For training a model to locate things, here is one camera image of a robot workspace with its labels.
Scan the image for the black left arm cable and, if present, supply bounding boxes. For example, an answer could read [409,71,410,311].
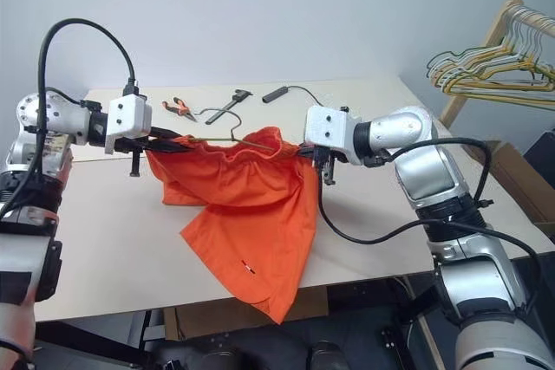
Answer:
[0,18,140,220]

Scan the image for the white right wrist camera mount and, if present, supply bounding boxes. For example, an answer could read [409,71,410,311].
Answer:
[303,105,362,159]

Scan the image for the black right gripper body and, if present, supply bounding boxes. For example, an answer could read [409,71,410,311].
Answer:
[310,146,349,185]

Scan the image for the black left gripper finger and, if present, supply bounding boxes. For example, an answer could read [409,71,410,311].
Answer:
[148,140,197,155]
[151,127,193,144]

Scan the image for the black caliper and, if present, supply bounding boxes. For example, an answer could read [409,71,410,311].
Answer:
[204,88,254,126]

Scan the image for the flat cardboard piece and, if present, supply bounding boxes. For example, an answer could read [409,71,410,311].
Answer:
[163,287,329,340]

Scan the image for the white wire hanger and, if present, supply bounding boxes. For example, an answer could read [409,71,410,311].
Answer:
[426,5,555,86]

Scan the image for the black adapter with cable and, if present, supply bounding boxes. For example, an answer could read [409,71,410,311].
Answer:
[261,84,324,108]

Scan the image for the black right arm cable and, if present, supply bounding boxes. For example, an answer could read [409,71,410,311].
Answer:
[317,137,555,259]

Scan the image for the black box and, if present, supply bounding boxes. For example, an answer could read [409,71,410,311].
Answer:
[521,126,555,168]

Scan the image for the orange handled pliers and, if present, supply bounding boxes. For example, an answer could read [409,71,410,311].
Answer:
[161,96,199,124]

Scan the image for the wooden clothes rack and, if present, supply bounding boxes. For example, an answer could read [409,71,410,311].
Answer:
[437,0,555,129]

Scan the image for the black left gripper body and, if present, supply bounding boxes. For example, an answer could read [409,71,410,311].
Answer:
[114,127,158,178]

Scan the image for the olive wire hanger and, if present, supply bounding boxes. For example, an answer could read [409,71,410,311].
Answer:
[185,108,301,159]

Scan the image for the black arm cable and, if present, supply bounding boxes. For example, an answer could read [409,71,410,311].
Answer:
[0,18,140,220]
[317,137,555,259]

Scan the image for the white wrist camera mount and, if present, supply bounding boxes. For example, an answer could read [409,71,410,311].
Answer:
[104,94,153,155]
[303,105,362,159]

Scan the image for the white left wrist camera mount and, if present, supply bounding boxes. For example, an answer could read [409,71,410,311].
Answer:
[104,94,153,155]

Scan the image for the orange shorts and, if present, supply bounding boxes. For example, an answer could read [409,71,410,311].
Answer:
[144,125,323,325]

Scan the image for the open cardboard box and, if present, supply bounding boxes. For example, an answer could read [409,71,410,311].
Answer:
[475,139,555,255]

